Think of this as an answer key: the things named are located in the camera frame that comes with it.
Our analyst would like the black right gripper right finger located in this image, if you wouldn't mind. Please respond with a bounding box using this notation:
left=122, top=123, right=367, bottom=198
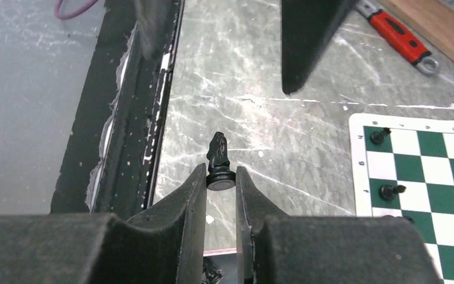
left=236, top=166, right=440, bottom=283

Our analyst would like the black chess pawn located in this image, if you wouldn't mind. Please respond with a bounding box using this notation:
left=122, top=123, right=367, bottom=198
left=378, top=185, right=407, bottom=201
left=369, top=127, right=391, bottom=145

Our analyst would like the pink metal tray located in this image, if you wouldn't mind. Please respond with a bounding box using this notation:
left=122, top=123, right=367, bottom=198
left=202, top=248, right=238, bottom=284

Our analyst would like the black chess knight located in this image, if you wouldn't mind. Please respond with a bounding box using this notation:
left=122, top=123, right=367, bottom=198
left=206, top=131, right=236, bottom=191

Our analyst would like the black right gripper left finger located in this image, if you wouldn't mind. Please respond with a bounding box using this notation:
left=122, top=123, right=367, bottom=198
left=0, top=164, right=207, bottom=283

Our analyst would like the wooden board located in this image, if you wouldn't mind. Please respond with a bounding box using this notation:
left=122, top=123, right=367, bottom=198
left=380, top=0, right=454, bottom=61

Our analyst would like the red grey tool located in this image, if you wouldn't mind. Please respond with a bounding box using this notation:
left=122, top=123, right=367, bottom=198
left=355, top=1, right=440, bottom=76

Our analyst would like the green white chess board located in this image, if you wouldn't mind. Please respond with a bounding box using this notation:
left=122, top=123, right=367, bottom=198
left=348, top=113, right=454, bottom=283

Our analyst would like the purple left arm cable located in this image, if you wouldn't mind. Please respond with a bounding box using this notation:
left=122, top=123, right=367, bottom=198
left=53, top=0, right=99, bottom=20

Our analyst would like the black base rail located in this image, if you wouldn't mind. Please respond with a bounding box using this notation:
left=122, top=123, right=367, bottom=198
left=50, top=1, right=185, bottom=218

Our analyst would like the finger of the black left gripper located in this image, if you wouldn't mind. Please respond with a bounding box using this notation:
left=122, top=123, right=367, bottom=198
left=281, top=0, right=357, bottom=95

